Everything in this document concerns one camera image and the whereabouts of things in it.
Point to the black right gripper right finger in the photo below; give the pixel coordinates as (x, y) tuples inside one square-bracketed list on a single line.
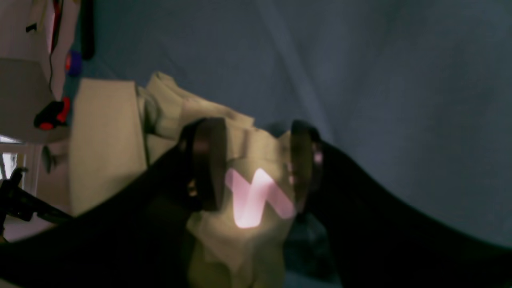
[(377, 240)]

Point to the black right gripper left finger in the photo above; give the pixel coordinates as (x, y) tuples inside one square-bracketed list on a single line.
[(137, 238)]

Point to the black remote control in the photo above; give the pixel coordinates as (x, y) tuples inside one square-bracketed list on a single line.
[(87, 29)]

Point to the blue table cloth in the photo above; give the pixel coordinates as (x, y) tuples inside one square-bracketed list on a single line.
[(416, 92)]

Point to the sage green T-shirt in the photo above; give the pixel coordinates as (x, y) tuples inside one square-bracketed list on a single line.
[(120, 129)]

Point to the orange black clamp top right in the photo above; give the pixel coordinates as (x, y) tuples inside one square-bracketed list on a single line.
[(53, 115)]

